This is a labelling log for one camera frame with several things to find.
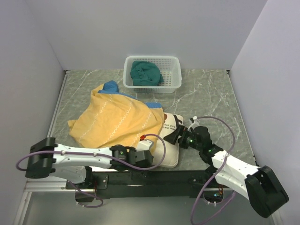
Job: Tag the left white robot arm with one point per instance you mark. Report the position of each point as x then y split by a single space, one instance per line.
75 164

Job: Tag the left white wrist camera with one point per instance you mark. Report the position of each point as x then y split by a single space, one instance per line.
144 144

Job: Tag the aluminium frame rail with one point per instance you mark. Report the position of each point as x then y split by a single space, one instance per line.
50 184

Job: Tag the black base bar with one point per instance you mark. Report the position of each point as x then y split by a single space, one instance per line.
146 183

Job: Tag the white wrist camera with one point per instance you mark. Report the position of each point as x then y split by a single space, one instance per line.
194 123
144 144

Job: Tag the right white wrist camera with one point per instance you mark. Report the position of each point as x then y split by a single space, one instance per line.
194 123

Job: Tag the white plastic basket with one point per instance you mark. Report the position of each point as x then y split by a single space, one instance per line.
169 67

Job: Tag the green cloth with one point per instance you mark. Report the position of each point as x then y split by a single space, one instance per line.
145 73

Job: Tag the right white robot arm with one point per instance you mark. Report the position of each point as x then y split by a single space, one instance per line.
259 185

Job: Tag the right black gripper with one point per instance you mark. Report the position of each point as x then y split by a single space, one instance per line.
172 138

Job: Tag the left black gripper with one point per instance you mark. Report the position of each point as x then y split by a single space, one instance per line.
138 170

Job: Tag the blue yellow Pikachu pillowcase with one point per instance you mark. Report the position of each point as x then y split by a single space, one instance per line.
113 117

